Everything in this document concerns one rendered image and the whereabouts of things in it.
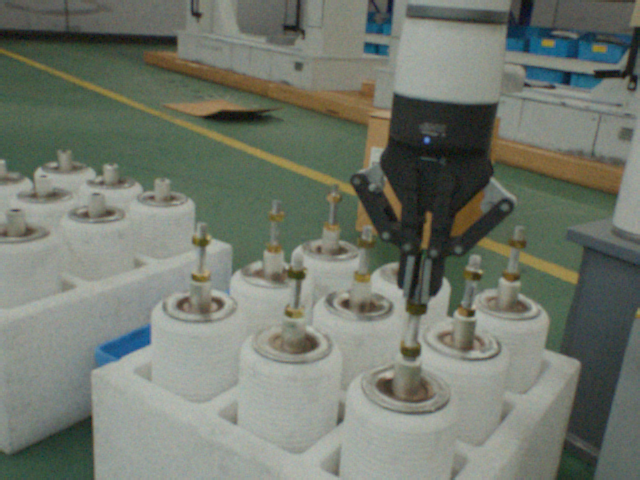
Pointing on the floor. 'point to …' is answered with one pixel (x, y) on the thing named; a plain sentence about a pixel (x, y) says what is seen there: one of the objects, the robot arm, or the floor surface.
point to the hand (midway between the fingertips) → (420, 275)
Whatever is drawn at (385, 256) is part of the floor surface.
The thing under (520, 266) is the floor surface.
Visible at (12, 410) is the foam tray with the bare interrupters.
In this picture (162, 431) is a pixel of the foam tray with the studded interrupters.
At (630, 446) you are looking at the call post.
